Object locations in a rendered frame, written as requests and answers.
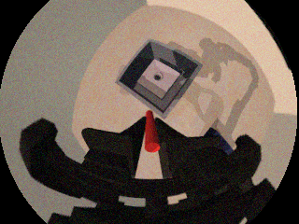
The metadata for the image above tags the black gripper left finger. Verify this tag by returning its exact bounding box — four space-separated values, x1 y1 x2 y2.
82 116 147 178

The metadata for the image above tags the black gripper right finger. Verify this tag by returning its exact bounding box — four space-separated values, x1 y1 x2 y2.
155 117 221 179

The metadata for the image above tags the pale pink square plate with hole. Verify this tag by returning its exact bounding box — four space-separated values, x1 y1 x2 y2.
137 59 180 100

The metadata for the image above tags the red peg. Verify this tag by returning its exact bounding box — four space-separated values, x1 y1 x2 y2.
145 110 161 152

